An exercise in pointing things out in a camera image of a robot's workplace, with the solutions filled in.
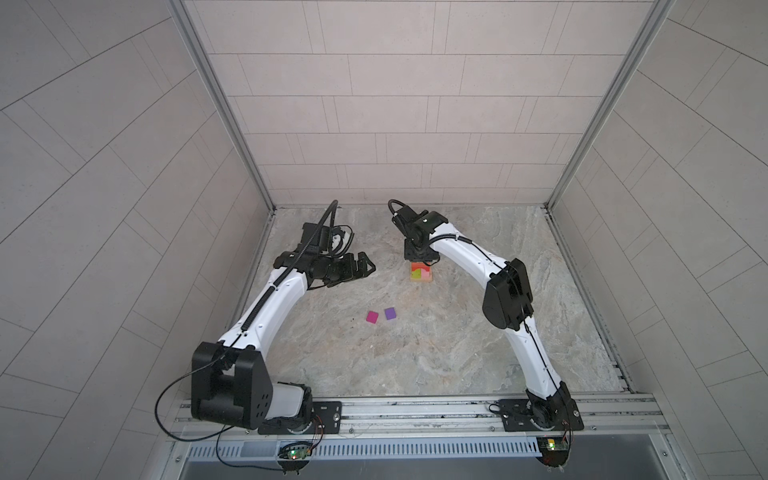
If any right aluminium corner post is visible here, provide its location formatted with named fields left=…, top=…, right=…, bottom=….
left=544, top=0, right=675, bottom=212

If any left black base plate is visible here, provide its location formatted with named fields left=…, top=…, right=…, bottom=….
left=257, top=401, right=342, bottom=435

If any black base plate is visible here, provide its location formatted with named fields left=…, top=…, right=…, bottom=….
left=488, top=399, right=584, bottom=432
left=257, top=401, right=342, bottom=435

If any left controller board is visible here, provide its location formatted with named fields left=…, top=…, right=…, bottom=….
left=277, top=441, right=313, bottom=464

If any controller board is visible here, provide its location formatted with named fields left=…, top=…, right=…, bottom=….
left=536, top=437, right=570, bottom=468
left=277, top=441, right=313, bottom=464

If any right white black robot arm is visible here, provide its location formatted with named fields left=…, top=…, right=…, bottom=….
left=400, top=218, right=584, bottom=433

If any right controller board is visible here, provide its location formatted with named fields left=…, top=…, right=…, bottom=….
left=536, top=437, right=570, bottom=468

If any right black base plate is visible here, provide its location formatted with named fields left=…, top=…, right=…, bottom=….
left=488, top=399, right=584, bottom=432

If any left black cable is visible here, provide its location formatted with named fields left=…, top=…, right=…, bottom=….
left=154, top=353, right=283, bottom=473

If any left corrugated black conduit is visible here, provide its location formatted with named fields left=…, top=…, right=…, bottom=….
left=240, top=200, right=338, bottom=332

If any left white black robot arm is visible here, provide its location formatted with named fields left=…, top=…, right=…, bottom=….
left=190, top=252, right=376, bottom=431

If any aluminium corner post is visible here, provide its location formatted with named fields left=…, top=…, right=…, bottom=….
left=544, top=0, right=675, bottom=212
left=168, top=0, right=276, bottom=216

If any left aluminium corner post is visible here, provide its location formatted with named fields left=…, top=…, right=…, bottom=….
left=168, top=0, right=276, bottom=216

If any corrugated black conduit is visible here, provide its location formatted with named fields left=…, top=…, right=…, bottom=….
left=240, top=200, right=338, bottom=332
left=387, top=199, right=416, bottom=221

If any aluminium mounting rail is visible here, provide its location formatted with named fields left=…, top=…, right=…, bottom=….
left=166, top=392, right=671, bottom=442

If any right corrugated black conduit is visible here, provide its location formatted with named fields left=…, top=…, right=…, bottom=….
left=387, top=199, right=416, bottom=221

